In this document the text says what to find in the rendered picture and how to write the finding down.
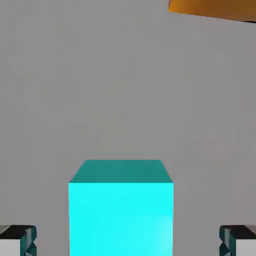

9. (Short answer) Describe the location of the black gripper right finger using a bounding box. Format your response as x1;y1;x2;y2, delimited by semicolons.
218;224;256;256

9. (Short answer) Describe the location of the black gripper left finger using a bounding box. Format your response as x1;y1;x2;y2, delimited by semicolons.
0;224;38;256

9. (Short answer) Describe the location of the small cyan cube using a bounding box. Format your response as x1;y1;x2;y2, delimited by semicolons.
68;159;175;256

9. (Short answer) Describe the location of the large orange box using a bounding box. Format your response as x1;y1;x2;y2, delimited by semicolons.
167;0;256;22

